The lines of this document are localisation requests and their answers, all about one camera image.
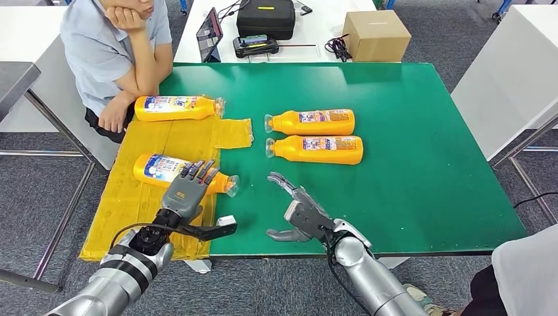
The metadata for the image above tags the white desk with side panel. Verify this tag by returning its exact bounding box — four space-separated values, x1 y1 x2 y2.
0 6 120 172

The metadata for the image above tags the black floor cable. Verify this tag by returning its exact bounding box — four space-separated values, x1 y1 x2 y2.
513 192 558 209

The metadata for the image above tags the black cable bundle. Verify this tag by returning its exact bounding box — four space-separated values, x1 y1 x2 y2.
324 34 353 63

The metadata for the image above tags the seated person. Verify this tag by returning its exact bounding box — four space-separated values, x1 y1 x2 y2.
60 0 174 145

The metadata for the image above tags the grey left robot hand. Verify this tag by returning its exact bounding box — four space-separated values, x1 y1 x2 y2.
161 159 221 221

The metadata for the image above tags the blue cart frame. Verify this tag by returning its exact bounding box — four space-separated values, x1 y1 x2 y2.
383 0 512 22

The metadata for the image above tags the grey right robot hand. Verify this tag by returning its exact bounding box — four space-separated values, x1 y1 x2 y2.
266 171 319 244

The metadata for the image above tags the white desk with metal legs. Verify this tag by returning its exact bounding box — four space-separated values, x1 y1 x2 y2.
450 4 558 225

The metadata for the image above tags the yellow plastic sheet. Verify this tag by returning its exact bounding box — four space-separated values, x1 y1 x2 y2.
78 95 255 263

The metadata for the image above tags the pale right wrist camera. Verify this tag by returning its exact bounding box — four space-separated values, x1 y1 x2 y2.
284 199 336 240

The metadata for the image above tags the standing person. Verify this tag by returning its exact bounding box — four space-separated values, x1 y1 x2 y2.
403 224 558 316

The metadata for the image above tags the black handheld controller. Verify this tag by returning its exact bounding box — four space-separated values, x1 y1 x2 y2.
232 34 280 59

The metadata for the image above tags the black tablet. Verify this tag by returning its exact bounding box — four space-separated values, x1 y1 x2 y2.
195 7 224 63

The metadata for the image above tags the black carrying case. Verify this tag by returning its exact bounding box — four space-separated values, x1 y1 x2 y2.
236 0 296 41

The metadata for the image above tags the white table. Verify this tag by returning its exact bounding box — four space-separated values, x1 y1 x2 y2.
173 0 376 64

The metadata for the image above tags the orange plastic bottle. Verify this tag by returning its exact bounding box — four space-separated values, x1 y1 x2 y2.
134 95 226 122
265 135 365 166
132 153 240 198
263 109 356 136

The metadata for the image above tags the grey desk with metal frame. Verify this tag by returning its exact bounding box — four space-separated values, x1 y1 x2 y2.
0 61 95 295

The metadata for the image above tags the brown cardboard box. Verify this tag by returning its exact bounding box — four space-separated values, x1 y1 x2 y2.
342 10 412 63

